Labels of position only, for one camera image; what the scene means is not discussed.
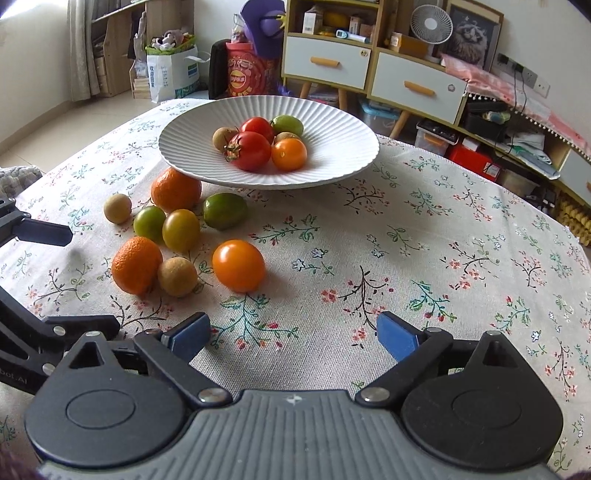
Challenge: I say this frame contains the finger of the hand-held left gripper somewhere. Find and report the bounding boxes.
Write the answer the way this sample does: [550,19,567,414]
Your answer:
[0,287,122,372]
[0,198,74,247]

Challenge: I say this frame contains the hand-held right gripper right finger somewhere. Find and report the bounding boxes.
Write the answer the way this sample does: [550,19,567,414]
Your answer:
[355,311,529,409]

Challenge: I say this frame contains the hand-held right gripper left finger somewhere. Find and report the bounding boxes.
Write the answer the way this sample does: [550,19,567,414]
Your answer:
[60,312,232,409]

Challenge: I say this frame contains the orange cherry tomato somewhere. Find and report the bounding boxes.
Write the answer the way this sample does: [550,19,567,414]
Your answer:
[212,239,267,294]
[271,138,308,172]

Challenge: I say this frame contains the small tangerine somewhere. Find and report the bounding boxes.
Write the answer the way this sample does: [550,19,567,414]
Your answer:
[111,236,164,296]

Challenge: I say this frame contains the green cherry tomato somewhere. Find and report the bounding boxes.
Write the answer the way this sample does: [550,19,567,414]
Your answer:
[133,205,167,241]
[270,115,304,137]

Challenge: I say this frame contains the yellow-green cherry tomato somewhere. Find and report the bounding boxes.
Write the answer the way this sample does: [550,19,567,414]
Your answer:
[162,209,201,253]

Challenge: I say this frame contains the large green tomato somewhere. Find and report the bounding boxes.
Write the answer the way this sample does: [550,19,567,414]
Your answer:
[204,192,249,231]

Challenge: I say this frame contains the large tangerine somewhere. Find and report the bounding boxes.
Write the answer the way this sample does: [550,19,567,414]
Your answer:
[151,167,202,214]

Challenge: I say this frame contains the red tomato with stem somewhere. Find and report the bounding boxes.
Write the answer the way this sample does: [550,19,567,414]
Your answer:
[224,131,272,172]

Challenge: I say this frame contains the white ribbed plate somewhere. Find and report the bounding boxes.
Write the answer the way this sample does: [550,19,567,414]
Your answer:
[158,96,380,189]

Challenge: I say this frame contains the red cherry tomato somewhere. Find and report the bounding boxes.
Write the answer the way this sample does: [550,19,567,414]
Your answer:
[240,117,275,144]

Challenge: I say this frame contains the grey knit cloth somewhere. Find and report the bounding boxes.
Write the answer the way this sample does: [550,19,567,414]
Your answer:
[0,165,45,200]

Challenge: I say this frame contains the floral tablecloth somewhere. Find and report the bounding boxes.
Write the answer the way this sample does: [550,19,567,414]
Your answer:
[0,97,591,480]

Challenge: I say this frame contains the flat red box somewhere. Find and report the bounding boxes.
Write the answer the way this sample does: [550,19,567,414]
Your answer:
[447,143,498,182]

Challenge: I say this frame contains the beige curtain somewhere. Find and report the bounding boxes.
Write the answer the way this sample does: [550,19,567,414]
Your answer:
[67,0,100,97]

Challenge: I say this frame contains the dark lid storage box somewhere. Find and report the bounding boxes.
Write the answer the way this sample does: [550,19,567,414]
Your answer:
[416,119,457,158]

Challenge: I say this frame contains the white paper bag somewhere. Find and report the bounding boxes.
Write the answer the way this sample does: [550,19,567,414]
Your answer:
[147,45,211,103]

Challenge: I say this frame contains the yellow egg carton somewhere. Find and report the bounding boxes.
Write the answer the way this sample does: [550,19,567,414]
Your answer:
[553,194,591,247]

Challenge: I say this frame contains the low wooden cabinet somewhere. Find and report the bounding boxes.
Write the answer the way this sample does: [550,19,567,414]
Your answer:
[367,44,469,139]

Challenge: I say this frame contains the blue lid storage box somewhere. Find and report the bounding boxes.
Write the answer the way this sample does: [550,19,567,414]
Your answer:
[359,99,402,138]

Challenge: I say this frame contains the plush toys in bag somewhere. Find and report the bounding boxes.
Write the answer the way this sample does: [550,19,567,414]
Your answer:
[147,28,197,51]

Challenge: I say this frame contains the black panel on white base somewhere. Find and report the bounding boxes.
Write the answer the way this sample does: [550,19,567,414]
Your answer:
[209,39,232,100]

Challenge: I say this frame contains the wooden bookshelf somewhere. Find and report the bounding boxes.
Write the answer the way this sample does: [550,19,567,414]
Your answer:
[90,0,183,99]

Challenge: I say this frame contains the red bucket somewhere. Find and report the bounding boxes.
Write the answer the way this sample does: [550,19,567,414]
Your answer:
[225,41,283,99]

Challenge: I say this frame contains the white drawer of low cabinet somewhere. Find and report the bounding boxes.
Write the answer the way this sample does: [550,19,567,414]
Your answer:
[370,52,468,113]

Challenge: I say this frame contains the brown cardboard box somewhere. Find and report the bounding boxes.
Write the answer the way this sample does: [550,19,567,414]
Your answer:
[390,32,428,58]

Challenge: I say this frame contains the purple plush toy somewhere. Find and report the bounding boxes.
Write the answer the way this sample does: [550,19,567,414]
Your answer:
[240,0,288,58]

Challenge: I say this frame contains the white drawer of tall cabinet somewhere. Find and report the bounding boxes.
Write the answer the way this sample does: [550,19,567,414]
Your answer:
[283,36,371,90]

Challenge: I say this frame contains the framed cat picture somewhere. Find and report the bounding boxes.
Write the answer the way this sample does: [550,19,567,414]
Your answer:
[443,0,504,71]

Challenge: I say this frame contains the small white desk fan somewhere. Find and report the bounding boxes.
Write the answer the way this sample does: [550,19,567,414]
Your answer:
[411,4,454,64]

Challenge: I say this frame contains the tall wooden shelf cabinet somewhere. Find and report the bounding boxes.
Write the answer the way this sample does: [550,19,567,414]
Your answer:
[281,0,384,109]

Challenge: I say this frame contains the small white box on shelf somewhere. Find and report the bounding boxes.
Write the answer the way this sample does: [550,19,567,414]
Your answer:
[302,7,324,34]

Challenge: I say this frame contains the wall socket strip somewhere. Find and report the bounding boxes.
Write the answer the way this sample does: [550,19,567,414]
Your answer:
[496,53,550,97]

